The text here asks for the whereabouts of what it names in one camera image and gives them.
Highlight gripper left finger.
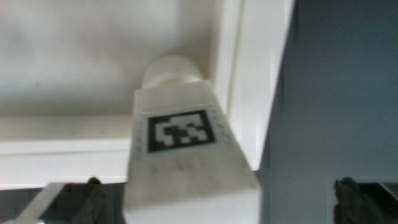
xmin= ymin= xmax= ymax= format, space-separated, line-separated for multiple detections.
xmin=11 ymin=177 xmax=126 ymax=224

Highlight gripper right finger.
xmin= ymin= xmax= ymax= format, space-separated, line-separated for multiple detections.
xmin=334 ymin=177 xmax=398 ymax=224

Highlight white leg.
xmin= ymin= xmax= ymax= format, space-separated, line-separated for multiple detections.
xmin=123 ymin=55 xmax=261 ymax=224

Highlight white square table top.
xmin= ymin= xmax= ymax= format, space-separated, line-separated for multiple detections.
xmin=0 ymin=0 xmax=297 ymax=190

